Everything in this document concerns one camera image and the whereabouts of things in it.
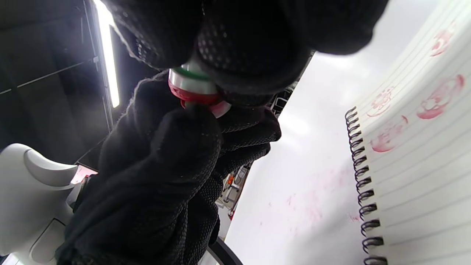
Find white ceiling light tube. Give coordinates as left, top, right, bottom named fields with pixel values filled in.
left=93, top=0, right=121, bottom=109

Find black grey handheld controller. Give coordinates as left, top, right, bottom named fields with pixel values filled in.
left=0, top=143, right=243, bottom=265

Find spiral lined notebook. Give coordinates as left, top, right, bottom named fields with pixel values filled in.
left=344, top=0, right=471, bottom=265

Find green reward stamp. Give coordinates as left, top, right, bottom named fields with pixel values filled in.
left=168, top=61, right=232, bottom=119

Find person's left hand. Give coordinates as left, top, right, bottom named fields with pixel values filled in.
left=55, top=70, right=282, bottom=265

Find person's right hand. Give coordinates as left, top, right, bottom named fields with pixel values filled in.
left=101, top=0, right=389, bottom=106

